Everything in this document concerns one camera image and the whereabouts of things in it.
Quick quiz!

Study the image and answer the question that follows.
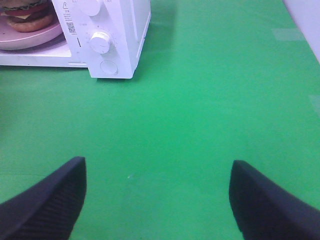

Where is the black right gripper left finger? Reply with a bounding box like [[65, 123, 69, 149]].
[[0, 156, 87, 240]]

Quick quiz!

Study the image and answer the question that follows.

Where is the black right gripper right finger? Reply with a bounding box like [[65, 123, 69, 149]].
[[228, 160, 320, 240]]

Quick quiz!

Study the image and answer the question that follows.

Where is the round microwave door button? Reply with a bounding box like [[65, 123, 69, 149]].
[[100, 60, 118, 75]]

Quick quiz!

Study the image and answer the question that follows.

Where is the pink speckled plate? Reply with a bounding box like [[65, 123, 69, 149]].
[[0, 16, 63, 51]]

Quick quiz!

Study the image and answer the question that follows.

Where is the burger with bun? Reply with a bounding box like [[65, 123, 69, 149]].
[[0, 0, 55, 33]]

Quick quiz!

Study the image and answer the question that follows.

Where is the white lower microwave knob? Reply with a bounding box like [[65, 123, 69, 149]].
[[89, 31, 112, 54]]

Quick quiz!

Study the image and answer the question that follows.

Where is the white microwave knob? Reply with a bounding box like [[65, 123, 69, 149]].
[[89, 31, 112, 54], [77, 0, 102, 17]]

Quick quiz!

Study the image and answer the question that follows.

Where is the white microwave oven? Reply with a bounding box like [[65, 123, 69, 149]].
[[0, 0, 151, 79]]

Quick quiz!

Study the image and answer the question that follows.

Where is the white partition panel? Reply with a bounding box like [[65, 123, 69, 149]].
[[283, 0, 320, 62]]

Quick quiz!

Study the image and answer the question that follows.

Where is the white upper microwave knob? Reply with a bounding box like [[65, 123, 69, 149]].
[[77, 0, 102, 17]]

